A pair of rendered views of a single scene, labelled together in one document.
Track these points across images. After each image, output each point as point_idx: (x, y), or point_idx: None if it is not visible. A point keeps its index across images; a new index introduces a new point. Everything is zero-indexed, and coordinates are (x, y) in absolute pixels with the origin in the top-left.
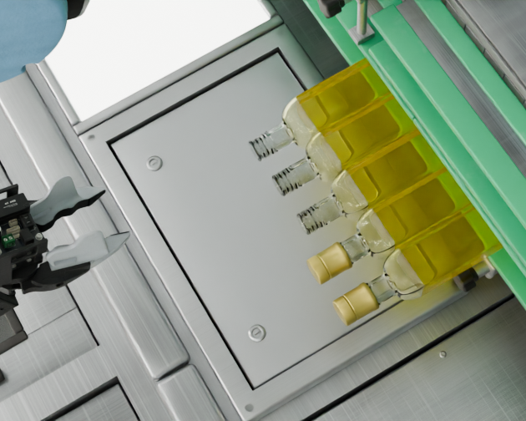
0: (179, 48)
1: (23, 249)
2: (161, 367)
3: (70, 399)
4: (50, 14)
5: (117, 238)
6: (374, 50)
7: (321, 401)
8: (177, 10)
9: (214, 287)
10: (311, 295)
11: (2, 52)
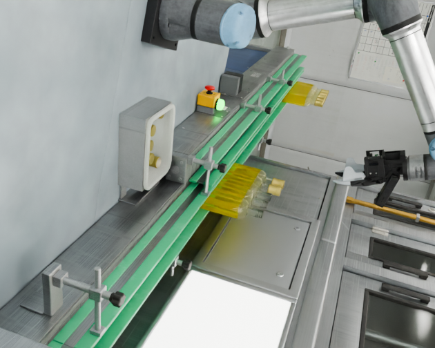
0: (231, 289)
1: (374, 150)
2: (331, 243)
3: (364, 263)
4: None
5: (340, 171)
6: (211, 184)
7: None
8: (215, 299)
9: (297, 242)
10: (273, 223)
11: None
